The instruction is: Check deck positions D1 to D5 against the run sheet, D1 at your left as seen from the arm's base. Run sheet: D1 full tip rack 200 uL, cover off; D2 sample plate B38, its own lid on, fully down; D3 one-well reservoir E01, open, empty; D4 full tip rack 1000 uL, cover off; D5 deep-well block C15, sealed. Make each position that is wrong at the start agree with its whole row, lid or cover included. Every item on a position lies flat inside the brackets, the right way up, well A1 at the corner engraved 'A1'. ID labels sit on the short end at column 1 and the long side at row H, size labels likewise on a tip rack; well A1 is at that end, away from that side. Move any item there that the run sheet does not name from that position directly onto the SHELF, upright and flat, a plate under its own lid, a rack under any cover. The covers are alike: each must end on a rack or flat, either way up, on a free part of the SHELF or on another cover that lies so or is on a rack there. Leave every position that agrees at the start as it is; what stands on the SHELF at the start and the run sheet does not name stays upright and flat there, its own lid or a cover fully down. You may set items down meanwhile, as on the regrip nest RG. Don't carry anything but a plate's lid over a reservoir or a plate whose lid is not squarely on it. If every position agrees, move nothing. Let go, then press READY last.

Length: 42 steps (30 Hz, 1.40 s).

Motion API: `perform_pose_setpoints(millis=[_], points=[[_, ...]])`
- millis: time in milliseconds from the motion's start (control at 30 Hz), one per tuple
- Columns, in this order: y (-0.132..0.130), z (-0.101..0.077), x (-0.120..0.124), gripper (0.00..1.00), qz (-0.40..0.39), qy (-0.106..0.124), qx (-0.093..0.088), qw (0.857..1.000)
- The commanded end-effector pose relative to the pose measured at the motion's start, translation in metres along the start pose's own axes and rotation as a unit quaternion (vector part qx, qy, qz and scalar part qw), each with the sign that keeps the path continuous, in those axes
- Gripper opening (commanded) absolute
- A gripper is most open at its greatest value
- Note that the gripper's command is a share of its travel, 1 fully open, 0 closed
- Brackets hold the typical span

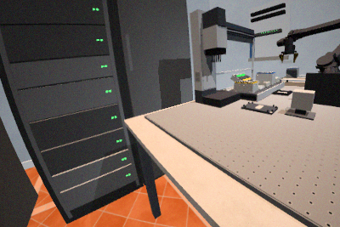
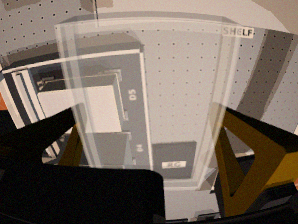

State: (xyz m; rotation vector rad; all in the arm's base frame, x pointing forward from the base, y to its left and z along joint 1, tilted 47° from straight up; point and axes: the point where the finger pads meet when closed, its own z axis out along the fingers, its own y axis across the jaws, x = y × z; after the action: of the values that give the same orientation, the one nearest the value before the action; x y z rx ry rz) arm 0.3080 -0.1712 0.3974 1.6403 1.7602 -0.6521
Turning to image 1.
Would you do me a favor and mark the black rectangular pad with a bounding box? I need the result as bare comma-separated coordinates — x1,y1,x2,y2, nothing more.
271,90,292,96

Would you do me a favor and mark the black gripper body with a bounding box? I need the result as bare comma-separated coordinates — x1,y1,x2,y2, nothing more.
281,44,298,55

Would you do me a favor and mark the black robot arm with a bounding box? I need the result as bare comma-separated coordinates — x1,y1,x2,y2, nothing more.
277,19,340,73

